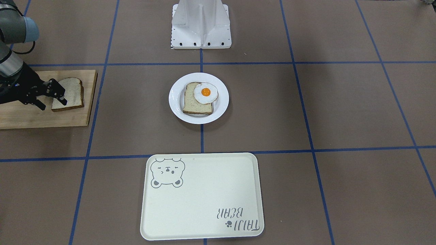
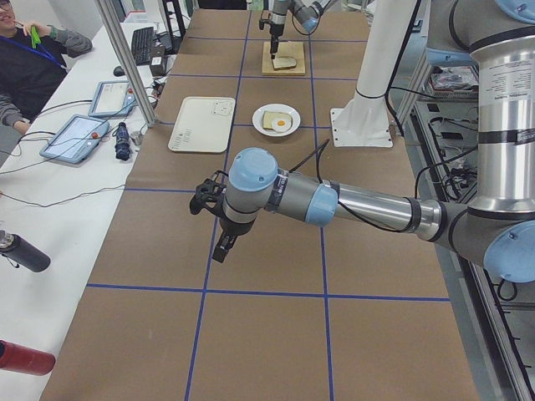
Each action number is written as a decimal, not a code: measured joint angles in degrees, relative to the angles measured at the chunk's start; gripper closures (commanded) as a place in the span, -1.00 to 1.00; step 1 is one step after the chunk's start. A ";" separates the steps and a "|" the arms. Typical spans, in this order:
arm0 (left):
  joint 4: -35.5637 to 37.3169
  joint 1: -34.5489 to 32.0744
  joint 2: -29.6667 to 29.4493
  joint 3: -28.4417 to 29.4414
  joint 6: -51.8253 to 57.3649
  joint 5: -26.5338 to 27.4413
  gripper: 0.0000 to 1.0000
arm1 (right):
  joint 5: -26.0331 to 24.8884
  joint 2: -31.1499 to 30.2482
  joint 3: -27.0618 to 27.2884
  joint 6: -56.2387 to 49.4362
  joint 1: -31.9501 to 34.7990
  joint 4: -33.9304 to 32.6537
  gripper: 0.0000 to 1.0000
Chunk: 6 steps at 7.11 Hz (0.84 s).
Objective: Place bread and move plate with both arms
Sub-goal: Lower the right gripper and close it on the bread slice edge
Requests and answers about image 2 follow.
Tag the black water bottle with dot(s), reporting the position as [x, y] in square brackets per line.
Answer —
[23, 253]

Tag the bread slice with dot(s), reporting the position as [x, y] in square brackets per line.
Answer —
[284, 63]
[268, 116]

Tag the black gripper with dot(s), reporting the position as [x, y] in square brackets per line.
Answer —
[276, 29]
[233, 228]

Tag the small black box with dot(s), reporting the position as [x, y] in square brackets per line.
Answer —
[158, 66]

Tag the seated person in black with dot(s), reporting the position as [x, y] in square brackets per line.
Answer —
[32, 65]

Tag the fried egg toy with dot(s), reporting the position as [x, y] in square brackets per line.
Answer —
[281, 125]

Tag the bread slice on plate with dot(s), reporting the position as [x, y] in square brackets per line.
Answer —
[268, 116]

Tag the far teach pendant tablet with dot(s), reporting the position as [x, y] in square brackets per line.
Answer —
[112, 99]

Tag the teach pendant tablet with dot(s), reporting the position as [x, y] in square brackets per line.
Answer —
[76, 140]
[112, 99]

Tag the cream bear serving tray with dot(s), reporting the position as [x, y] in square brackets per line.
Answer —
[203, 125]

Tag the wooden cutting board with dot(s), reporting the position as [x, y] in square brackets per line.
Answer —
[285, 49]

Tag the small metal cup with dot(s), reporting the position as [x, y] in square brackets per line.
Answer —
[136, 137]

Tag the black computer mouse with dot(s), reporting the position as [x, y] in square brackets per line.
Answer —
[118, 71]

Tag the folded dark umbrella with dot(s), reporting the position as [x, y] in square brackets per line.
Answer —
[122, 143]

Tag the white round plate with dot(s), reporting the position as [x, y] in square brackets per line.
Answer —
[257, 119]

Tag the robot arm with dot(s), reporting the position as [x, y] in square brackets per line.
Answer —
[495, 230]
[308, 17]

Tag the aluminium frame post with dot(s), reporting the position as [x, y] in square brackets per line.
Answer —
[122, 50]

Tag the black keyboard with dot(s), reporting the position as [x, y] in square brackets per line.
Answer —
[142, 42]

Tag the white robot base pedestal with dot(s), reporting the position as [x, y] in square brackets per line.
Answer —
[364, 120]

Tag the red bottle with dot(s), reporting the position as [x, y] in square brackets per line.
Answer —
[19, 359]

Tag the near teach pendant tablet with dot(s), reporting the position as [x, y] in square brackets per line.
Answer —
[76, 140]

